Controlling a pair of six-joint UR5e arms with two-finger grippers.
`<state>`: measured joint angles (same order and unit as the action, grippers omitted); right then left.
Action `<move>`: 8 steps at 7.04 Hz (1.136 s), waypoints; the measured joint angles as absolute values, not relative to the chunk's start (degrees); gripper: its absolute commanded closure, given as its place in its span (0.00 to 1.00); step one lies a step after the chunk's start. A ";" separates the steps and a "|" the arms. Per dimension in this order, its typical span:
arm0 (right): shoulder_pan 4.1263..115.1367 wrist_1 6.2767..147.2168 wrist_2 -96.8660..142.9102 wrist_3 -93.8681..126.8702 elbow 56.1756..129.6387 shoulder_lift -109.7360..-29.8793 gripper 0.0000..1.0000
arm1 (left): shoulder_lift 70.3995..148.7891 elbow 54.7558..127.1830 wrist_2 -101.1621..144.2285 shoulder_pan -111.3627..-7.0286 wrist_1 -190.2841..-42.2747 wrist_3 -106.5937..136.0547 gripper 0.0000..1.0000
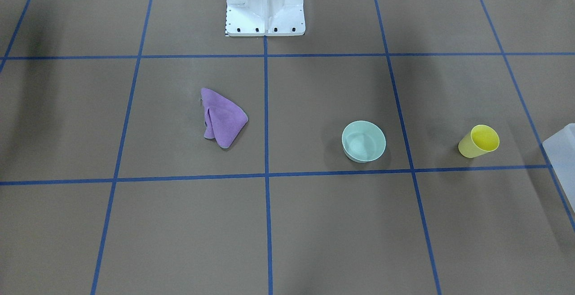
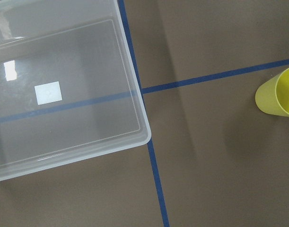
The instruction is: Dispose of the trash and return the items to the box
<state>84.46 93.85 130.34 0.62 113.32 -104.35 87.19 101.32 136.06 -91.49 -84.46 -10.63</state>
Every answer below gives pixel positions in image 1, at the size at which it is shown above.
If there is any purple cloth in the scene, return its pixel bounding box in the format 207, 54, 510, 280
201, 88, 249, 149

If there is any mint green bowl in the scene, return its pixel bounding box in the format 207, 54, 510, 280
341, 120, 387, 163

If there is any yellow plastic cup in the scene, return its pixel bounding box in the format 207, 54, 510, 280
458, 124, 500, 159

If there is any clear plastic storage box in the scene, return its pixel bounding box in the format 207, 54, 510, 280
543, 123, 575, 209

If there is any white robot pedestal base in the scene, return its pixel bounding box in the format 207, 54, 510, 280
225, 0, 306, 37

